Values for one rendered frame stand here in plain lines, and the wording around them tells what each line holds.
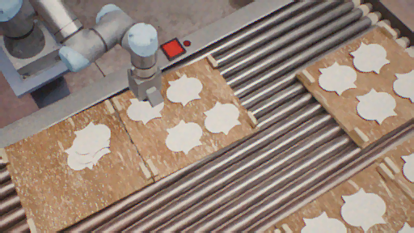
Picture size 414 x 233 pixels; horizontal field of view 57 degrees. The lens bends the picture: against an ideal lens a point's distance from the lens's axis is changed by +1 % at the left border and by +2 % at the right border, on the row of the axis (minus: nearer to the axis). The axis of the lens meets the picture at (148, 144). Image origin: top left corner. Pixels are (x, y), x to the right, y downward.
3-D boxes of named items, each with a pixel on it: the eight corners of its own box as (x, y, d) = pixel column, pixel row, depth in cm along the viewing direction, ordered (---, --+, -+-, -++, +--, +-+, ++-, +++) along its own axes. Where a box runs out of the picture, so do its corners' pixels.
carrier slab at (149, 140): (111, 101, 135) (110, 99, 134) (207, 57, 142) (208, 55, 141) (155, 183, 123) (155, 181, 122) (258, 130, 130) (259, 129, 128)
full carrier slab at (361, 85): (294, 75, 139) (298, 68, 134) (378, 28, 146) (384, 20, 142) (361, 150, 127) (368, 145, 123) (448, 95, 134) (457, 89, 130)
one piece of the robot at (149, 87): (145, 91, 103) (146, 118, 118) (172, 76, 105) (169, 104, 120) (123, 61, 107) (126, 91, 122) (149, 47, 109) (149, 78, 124)
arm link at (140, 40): (141, 14, 97) (164, 33, 94) (142, 41, 107) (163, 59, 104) (119, 31, 95) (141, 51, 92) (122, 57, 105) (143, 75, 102)
